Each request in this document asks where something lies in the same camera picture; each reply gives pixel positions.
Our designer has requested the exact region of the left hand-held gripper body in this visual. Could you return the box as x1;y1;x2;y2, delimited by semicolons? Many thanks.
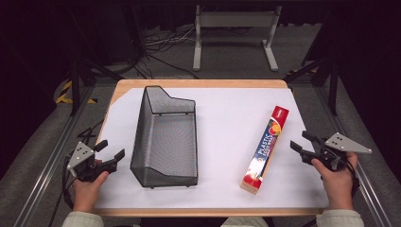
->
65;141;112;183

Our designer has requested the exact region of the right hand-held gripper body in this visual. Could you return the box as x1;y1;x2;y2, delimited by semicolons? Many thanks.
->
301;131;374;173

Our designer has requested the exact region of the long plastic wrap box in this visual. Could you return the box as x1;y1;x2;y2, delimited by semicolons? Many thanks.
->
240;105;290;196

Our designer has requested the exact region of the black wire mesh basket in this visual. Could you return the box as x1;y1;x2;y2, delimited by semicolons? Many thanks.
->
130;85;200;189

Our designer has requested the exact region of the person's left hand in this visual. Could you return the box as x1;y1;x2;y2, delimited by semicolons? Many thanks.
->
72;159;110;213

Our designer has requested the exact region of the person's right hand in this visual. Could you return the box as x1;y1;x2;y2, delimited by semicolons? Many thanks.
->
310;151;359;211

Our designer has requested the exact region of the black tripod stand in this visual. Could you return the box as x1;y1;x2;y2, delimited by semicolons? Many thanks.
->
66;6;125;117
283;12;344;116

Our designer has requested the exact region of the yellow black hazard tape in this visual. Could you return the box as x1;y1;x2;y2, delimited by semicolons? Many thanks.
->
54;79;98;105

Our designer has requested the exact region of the white paper sheet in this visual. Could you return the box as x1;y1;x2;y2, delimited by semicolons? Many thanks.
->
94;87;331;210

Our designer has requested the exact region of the person's light clothing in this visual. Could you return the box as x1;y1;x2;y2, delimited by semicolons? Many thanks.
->
220;216;270;227

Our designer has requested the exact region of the grey metal stand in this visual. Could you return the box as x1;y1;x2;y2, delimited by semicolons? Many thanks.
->
192;4;283;73

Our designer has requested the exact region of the thin black floor cable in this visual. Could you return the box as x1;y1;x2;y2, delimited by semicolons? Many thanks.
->
77;118;106;144

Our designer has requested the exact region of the aluminium floor rail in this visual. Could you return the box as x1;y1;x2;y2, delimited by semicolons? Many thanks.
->
314;85;394;227
12;84;96;227

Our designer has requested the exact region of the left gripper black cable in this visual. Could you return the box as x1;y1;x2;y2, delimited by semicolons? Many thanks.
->
49;155;76;227

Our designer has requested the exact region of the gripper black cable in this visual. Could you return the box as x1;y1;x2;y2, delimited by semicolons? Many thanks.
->
49;155;76;227
345;159;361;201

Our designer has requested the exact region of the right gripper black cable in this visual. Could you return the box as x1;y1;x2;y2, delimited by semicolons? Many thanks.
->
345;159;361;201

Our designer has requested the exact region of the bundle of floor cables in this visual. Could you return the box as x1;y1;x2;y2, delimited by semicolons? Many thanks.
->
136;26;202;80

